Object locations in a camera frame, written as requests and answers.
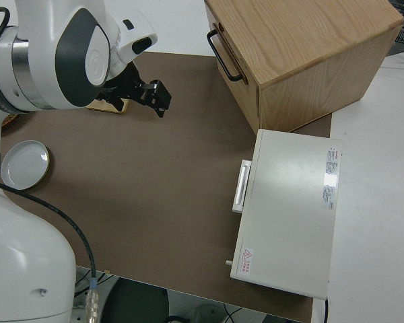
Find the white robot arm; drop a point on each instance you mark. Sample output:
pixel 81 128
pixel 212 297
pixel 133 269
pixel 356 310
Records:
pixel 30 252

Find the gray round plate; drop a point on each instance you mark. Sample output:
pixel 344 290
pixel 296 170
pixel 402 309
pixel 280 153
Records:
pixel 25 165

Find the brown wicker basket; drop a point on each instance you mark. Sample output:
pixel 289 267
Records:
pixel 10 120

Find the light wooden cabinet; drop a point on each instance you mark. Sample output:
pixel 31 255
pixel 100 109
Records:
pixel 306 40

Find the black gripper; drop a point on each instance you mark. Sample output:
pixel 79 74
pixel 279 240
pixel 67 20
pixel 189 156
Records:
pixel 128 85

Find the brown table mat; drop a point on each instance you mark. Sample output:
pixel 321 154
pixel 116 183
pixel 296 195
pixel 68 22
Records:
pixel 155 185

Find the white toaster oven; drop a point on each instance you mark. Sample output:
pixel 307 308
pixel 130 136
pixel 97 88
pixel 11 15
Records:
pixel 289 208

